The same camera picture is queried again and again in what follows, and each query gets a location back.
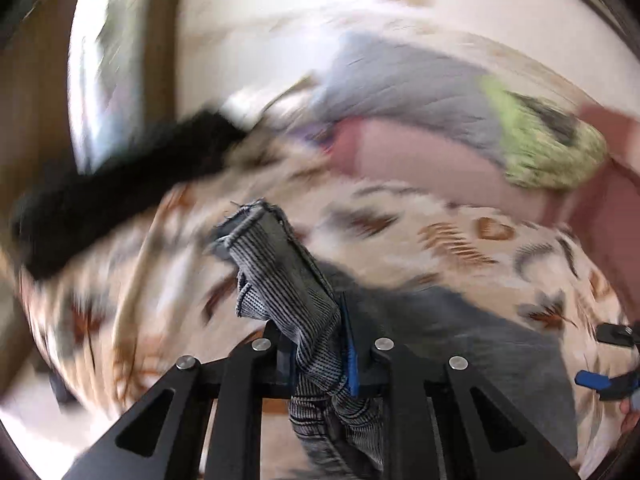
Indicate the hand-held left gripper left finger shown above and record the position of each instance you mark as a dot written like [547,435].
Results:
[250,365]

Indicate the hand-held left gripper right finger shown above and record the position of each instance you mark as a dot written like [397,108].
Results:
[352,360]

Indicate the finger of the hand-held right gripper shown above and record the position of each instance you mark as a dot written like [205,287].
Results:
[597,381]
[616,334]

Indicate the grey denim pants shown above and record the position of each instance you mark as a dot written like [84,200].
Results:
[280,270]

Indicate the leaf print blanket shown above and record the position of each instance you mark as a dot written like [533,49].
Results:
[450,240]

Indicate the green patterned blanket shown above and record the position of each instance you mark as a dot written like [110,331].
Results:
[540,160]

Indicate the pink cloth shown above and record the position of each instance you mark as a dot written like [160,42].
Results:
[425,160]

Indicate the black cloth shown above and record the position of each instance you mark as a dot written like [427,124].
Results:
[125,185]

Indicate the white cloth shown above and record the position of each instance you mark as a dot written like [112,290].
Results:
[245,105]

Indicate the grey quilted blanket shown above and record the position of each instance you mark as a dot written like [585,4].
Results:
[410,85]

